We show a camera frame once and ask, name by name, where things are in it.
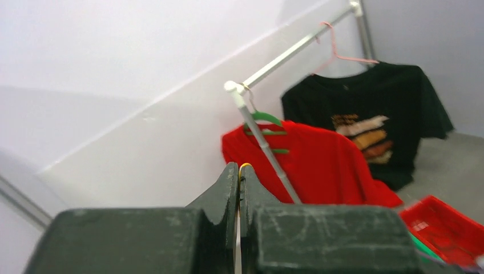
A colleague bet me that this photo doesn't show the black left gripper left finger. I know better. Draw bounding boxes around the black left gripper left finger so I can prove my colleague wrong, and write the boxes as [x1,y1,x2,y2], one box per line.
[25,163,239,273]

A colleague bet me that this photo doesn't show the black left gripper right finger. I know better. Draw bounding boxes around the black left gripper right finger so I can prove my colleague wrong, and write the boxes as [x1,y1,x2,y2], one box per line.
[239,165,424,273]

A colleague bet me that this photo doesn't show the red t-shirt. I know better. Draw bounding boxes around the red t-shirt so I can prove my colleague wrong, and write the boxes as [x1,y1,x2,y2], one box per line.
[221,121,403,208]

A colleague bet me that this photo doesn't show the green clothes hanger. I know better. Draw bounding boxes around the green clothes hanger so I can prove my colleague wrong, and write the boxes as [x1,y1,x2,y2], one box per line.
[242,84,287,136]

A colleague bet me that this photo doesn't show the metal clothes stand pole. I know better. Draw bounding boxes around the metal clothes stand pole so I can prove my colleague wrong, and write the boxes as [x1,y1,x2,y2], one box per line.
[224,80,302,204]

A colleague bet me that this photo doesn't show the green plastic bin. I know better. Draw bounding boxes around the green plastic bin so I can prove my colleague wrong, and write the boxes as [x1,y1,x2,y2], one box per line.
[409,232,444,262]

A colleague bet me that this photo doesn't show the black printed t-shirt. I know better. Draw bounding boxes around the black printed t-shirt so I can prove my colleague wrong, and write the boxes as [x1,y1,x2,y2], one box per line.
[281,62,454,191]

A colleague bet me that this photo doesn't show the red plastic bin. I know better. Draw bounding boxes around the red plastic bin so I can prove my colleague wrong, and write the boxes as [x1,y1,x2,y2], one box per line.
[400,195,483,267]

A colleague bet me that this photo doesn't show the pink clothes hanger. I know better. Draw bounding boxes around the pink clothes hanger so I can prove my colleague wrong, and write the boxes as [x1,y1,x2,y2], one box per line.
[310,21,380,76]

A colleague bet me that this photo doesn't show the right metal stand pole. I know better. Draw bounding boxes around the right metal stand pole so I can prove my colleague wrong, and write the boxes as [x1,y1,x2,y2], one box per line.
[349,0,374,59]

